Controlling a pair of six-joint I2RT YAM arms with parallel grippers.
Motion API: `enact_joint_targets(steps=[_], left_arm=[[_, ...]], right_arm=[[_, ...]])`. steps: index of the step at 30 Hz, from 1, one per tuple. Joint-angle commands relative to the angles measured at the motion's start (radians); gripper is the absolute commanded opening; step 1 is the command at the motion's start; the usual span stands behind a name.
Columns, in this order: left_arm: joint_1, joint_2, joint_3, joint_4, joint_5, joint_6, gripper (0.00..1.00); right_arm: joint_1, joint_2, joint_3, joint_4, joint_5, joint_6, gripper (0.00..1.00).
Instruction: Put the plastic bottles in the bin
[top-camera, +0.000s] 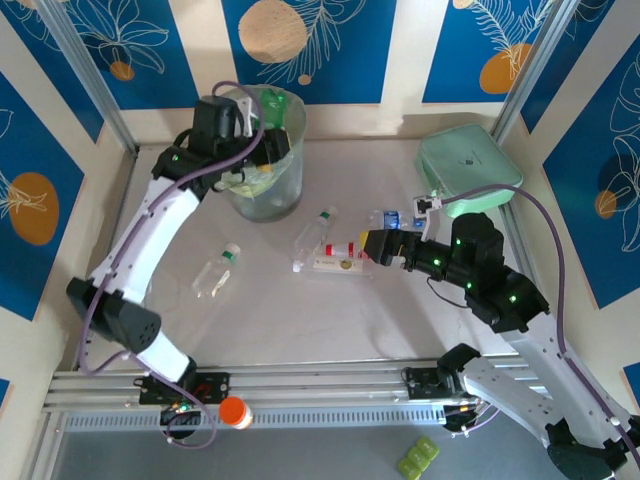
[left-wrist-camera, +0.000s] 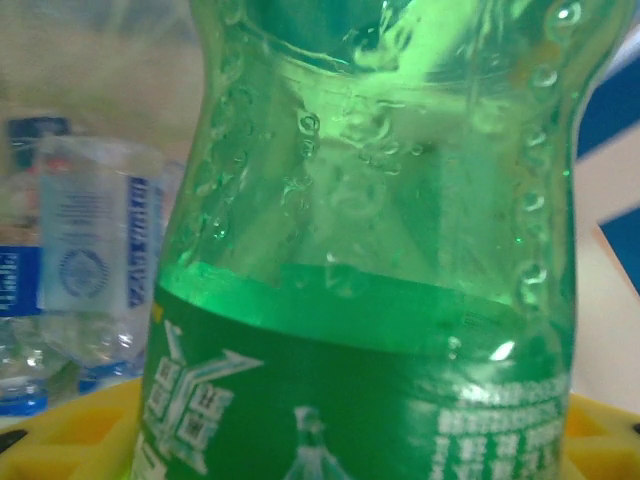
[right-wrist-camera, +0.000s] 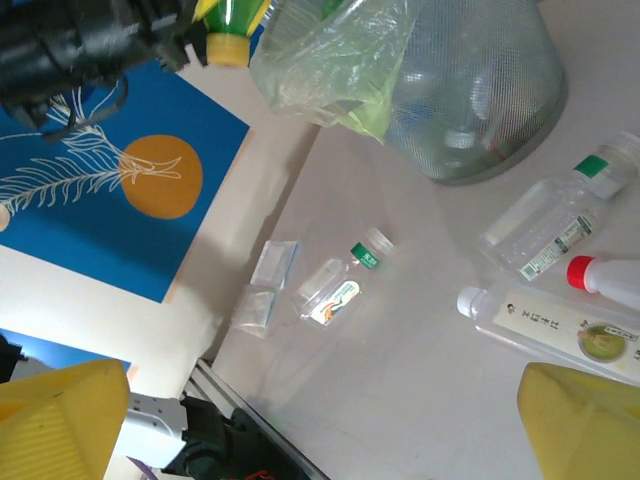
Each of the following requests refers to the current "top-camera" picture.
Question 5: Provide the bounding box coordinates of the clear bottle dark blue label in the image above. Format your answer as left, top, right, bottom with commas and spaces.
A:
368, 209, 417, 234

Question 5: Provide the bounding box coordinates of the green plastic bottle yellow cap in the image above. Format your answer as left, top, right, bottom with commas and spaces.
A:
260, 88, 292, 132

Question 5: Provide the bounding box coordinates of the clear bottle white label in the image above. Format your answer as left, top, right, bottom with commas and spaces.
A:
292, 254, 375, 280

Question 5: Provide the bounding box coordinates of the clear bottle green cap band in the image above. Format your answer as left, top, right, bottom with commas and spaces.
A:
191, 242, 242, 301
292, 205, 340, 254

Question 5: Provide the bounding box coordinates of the clear plastic waste bin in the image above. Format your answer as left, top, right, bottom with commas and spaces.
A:
219, 83, 307, 197
199, 82, 309, 221

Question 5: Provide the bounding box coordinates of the mint green lidded container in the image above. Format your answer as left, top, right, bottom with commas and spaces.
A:
414, 123, 525, 220

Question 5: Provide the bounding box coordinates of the base connector wiring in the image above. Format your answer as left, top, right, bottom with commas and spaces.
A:
442, 394, 506, 440
158, 399, 204, 427

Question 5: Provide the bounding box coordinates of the small green plastic box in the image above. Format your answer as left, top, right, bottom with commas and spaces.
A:
397, 455, 424, 480
413, 436, 441, 459
405, 446, 432, 469

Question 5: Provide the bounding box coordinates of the small bottle orange cap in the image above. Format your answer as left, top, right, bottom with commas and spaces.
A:
218, 396, 254, 430

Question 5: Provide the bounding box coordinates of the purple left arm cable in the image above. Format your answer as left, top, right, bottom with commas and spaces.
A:
77, 79, 266, 451

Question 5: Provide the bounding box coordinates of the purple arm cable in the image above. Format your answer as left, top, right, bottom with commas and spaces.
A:
77, 79, 266, 451
441, 183, 640, 466

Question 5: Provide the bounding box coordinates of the aluminium side rail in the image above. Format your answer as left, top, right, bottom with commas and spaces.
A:
498, 203, 531, 291
72, 148, 140, 371

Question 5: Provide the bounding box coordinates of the thin black wire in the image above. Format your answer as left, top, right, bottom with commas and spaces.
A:
425, 277, 469, 307

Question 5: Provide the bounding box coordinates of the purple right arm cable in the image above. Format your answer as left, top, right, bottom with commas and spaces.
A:
441, 183, 640, 466

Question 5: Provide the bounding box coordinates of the aluminium frame post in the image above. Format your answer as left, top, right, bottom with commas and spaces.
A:
28, 413, 69, 480
491, 0, 587, 142
35, 0, 140, 155

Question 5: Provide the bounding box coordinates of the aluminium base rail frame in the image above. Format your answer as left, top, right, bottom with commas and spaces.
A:
42, 355, 541, 417

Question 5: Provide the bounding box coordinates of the grey slotted cable duct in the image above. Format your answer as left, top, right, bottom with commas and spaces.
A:
59, 407, 451, 432

